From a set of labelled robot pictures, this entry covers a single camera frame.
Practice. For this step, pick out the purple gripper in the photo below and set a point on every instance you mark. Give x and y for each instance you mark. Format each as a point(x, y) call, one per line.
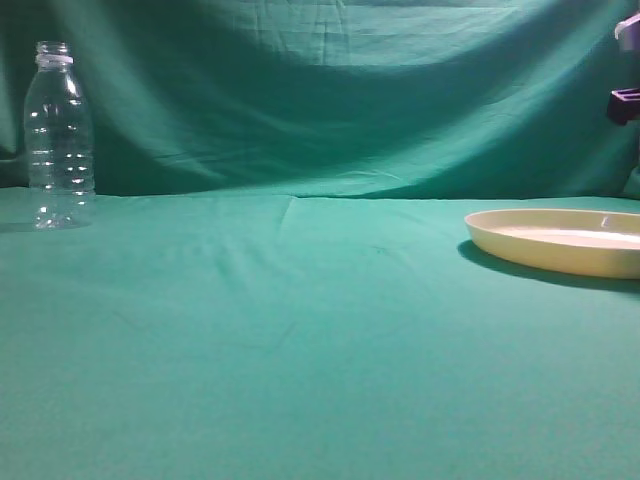
point(623, 104)

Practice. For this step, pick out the cream yellow plate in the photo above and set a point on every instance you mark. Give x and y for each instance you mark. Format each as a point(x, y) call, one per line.
point(592, 243)

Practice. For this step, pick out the green cloth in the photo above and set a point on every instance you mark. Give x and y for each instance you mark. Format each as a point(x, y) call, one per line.
point(276, 281)

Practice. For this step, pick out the clear plastic bottle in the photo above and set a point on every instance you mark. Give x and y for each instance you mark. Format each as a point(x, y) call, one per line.
point(58, 137)

